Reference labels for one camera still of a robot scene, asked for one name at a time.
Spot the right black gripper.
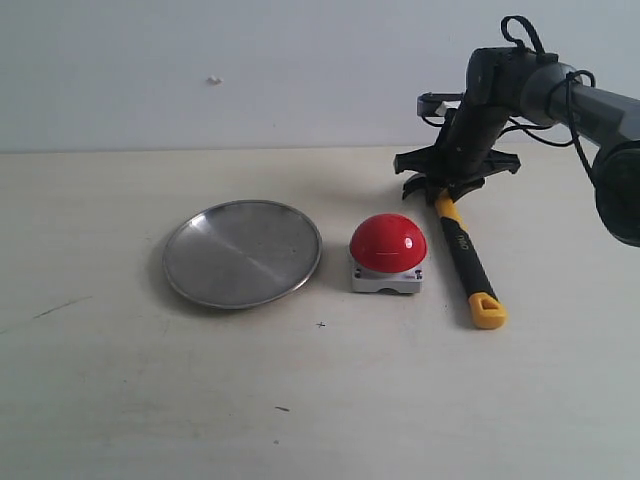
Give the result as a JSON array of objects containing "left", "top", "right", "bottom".
[{"left": 393, "top": 92, "right": 521, "bottom": 200}]

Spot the yellow black claw hammer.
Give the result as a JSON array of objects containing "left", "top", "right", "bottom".
[{"left": 428, "top": 190, "right": 508, "bottom": 330}]

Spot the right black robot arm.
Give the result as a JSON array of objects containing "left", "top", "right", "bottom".
[{"left": 394, "top": 47, "right": 639, "bottom": 246}]

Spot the red dome push button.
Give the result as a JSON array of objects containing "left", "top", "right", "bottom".
[{"left": 349, "top": 213, "right": 428, "bottom": 295}]

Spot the round steel plate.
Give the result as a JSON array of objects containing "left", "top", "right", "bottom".
[{"left": 162, "top": 200, "right": 323, "bottom": 310}]

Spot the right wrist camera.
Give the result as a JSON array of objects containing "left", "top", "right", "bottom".
[{"left": 416, "top": 92, "right": 463, "bottom": 118}]

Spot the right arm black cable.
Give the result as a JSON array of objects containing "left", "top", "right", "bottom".
[{"left": 501, "top": 15, "right": 601, "bottom": 181}]

